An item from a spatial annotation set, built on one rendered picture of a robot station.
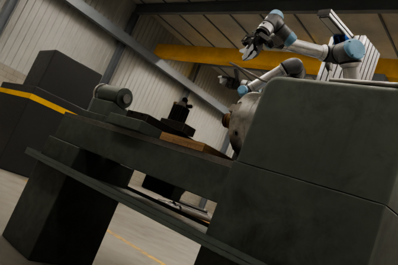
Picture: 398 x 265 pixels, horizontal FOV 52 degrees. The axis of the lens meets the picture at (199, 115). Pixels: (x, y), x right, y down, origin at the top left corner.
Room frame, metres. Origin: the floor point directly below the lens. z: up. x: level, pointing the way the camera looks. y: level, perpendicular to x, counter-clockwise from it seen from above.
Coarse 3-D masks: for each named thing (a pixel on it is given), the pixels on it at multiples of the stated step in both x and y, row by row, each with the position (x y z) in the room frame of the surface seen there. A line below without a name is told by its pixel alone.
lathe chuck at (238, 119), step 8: (248, 96) 1.77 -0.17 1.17; (256, 96) 1.75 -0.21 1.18; (248, 104) 1.73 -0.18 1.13; (232, 112) 1.77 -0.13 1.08; (240, 112) 1.74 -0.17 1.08; (248, 112) 1.71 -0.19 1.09; (232, 120) 1.76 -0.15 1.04; (240, 120) 1.73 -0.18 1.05; (232, 128) 1.77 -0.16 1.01; (240, 128) 1.73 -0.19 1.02; (232, 136) 1.78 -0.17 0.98; (240, 136) 1.74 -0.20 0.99; (232, 144) 1.81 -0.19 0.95; (240, 144) 1.77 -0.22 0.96
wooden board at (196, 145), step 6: (162, 132) 2.00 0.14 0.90; (162, 138) 1.99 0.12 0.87; (168, 138) 1.96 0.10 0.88; (174, 138) 1.94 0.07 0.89; (180, 138) 1.91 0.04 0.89; (186, 138) 1.88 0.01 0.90; (180, 144) 1.90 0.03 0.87; (186, 144) 1.87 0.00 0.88; (192, 144) 1.85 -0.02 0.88; (198, 144) 1.82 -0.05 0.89; (204, 144) 1.80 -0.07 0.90; (198, 150) 1.81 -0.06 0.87; (204, 150) 1.81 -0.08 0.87; (210, 150) 1.83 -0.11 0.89; (216, 150) 1.86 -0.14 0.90; (222, 156) 1.90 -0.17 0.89
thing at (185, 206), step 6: (168, 204) 9.95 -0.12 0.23; (174, 204) 10.32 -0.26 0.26; (180, 204) 10.43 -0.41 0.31; (186, 204) 10.68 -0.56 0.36; (180, 210) 10.20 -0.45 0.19; (186, 210) 10.25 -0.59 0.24; (192, 210) 10.48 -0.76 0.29; (198, 210) 11.04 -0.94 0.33; (204, 210) 11.20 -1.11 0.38; (198, 216) 10.61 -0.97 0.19; (204, 216) 10.75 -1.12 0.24; (210, 216) 10.98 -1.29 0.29
